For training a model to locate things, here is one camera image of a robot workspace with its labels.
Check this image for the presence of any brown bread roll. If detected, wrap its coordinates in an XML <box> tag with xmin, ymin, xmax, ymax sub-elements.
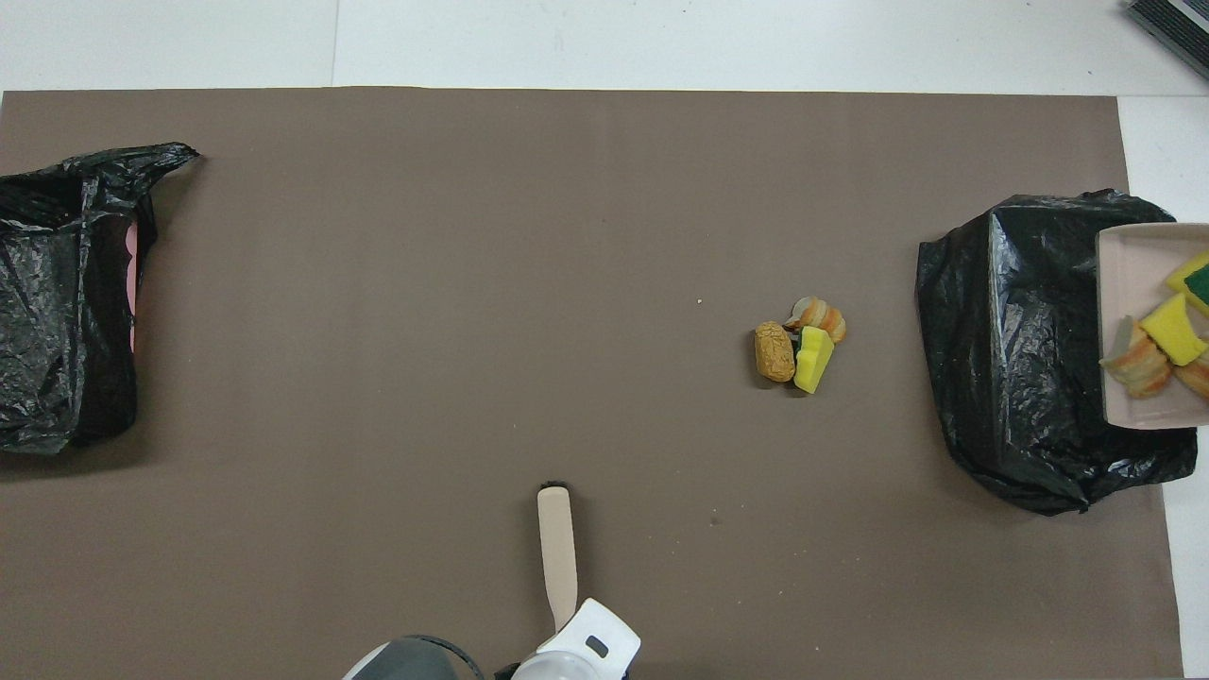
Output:
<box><xmin>754</xmin><ymin>321</ymin><xmax>797</xmax><ymax>383</ymax></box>

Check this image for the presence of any beige hand brush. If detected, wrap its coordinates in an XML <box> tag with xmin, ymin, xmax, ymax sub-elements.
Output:
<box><xmin>536</xmin><ymin>484</ymin><xmax>579</xmax><ymax>632</ymax></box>

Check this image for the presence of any yellow sponge wedge green base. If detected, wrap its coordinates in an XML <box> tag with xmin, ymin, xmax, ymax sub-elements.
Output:
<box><xmin>793</xmin><ymin>326</ymin><xmax>836</xmax><ymax>395</ymax></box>

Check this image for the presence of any beige plastic dustpan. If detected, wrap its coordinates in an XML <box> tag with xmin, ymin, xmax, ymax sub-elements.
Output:
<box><xmin>1095</xmin><ymin>223</ymin><xmax>1209</xmax><ymax>431</ymax></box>

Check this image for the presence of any green and yellow sponge piece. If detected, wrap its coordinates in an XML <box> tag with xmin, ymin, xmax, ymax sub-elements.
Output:
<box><xmin>1165</xmin><ymin>250</ymin><xmax>1209</xmax><ymax>317</ymax></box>

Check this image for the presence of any black plastic trash bag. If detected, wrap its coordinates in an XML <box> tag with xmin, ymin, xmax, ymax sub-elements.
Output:
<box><xmin>0</xmin><ymin>142</ymin><xmax>201</xmax><ymax>456</ymax></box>
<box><xmin>915</xmin><ymin>189</ymin><xmax>1199</xmax><ymax>517</ymax></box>

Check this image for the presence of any pink plastic bin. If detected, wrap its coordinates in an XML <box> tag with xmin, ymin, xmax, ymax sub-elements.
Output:
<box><xmin>123</xmin><ymin>219</ymin><xmax>143</xmax><ymax>352</ymax></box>

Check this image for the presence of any brown table mat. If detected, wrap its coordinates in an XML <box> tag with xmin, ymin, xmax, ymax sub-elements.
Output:
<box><xmin>0</xmin><ymin>87</ymin><xmax>1186</xmax><ymax>680</ymax></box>

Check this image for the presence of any dark grey ribbed object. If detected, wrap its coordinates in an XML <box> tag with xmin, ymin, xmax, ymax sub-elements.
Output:
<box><xmin>1127</xmin><ymin>0</ymin><xmax>1209</xmax><ymax>56</ymax></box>

